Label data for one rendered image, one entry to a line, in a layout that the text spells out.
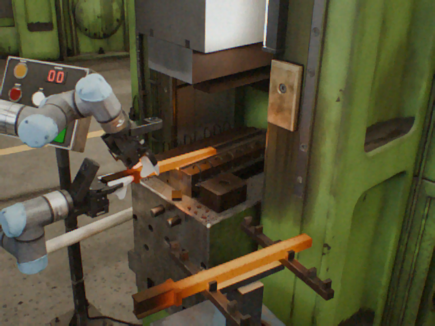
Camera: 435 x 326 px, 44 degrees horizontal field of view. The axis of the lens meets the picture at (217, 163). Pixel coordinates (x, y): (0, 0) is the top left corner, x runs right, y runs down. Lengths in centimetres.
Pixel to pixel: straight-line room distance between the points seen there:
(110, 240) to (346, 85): 204
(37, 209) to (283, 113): 66
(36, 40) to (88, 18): 63
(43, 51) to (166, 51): 500
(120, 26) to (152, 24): 499
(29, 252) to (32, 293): 136
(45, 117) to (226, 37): 51
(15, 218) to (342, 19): 89
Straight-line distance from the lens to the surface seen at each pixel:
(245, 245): 164
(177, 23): 146
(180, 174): 161
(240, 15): 146
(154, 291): 109
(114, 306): 262
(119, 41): 657
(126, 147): 145
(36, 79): 196
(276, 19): 135
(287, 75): 137
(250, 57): 159
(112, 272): 282
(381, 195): 176
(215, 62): 149
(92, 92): 133
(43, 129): 126
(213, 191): 151
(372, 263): 191
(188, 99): 182
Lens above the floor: 172
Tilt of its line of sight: 26 degrees down
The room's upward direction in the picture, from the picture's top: 2 degrees clockwise
